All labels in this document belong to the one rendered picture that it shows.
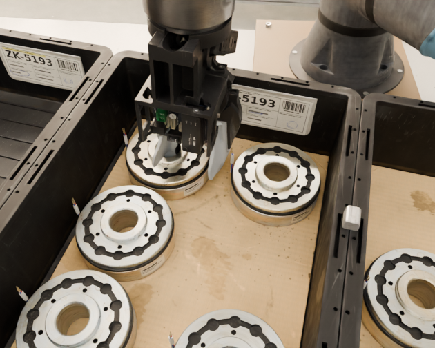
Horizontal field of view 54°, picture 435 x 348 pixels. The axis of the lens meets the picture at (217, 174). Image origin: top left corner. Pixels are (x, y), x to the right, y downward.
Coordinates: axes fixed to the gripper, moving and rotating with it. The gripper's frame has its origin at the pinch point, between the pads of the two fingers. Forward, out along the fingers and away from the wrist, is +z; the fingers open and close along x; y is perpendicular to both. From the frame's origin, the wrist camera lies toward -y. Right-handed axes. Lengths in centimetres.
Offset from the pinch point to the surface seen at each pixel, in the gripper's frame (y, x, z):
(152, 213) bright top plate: 9.5, -1.9, -0.5
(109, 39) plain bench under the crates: -42, -32, 15
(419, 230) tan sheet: 1.9, 26.9, 1.3
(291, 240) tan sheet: 6.9, 13.2, 2.0
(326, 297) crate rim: 17.8, 15.7, -7.7
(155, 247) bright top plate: 13.3, -0.2, -0.4
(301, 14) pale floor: -190, 4, 78
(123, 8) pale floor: -170, -92, 83
